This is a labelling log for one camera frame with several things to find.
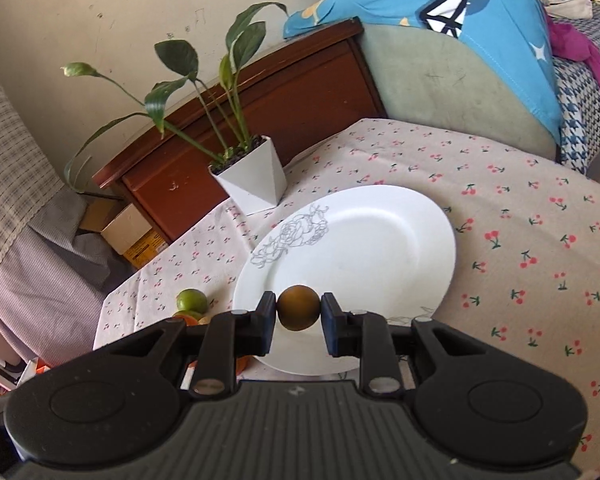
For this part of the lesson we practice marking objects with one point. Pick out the blue cartoon pillow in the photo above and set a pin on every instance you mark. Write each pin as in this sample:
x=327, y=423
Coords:
x=511, y=36

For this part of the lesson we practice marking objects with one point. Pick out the white geometric plant pot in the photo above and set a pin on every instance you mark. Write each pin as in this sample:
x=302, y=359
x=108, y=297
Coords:
x=257, y=181

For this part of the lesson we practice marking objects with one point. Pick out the green plum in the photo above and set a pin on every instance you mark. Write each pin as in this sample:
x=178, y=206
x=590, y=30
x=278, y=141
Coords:
x=192, y=300

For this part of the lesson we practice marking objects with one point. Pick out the cherry print tablecloth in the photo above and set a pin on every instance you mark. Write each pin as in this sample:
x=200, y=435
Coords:
x=527, y=276

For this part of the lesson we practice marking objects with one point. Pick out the green leafy plant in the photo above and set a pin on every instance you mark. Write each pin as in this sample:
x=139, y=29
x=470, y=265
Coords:
x=227, y=119

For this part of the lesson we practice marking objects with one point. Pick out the orange mandarin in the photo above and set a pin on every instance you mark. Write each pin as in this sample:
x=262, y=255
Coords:
x=191, y=318

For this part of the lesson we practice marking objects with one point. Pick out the magenta cloth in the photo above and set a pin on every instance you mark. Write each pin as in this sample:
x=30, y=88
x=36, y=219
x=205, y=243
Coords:
x=568, y=43

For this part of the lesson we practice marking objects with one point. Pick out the pale green sofa cushion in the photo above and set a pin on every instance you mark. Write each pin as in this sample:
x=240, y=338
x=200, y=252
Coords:
x=434, y=80

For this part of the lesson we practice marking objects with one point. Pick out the white decorated plate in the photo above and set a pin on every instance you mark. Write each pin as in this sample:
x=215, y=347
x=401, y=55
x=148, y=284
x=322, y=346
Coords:
x=377, y=248

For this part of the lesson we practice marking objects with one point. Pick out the houndstooth blanket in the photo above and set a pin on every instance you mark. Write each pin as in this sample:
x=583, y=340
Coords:
x=578, y=95

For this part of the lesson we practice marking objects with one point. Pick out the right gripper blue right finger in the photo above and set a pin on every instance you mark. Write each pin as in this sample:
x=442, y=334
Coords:
x=341, y=330

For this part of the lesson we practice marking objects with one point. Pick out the checked lilac bed cover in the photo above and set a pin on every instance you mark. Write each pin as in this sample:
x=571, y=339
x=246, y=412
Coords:
x=53, y=276

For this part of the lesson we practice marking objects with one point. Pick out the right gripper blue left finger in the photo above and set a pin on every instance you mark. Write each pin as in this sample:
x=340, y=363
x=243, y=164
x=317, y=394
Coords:
x=256, y=328

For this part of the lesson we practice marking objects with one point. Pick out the open cardboard box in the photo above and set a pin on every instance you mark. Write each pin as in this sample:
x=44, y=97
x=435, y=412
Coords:
x=125, y=230

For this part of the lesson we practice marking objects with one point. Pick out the brown kiwi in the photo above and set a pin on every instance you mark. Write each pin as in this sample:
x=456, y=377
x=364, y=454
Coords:
x=298, y=307

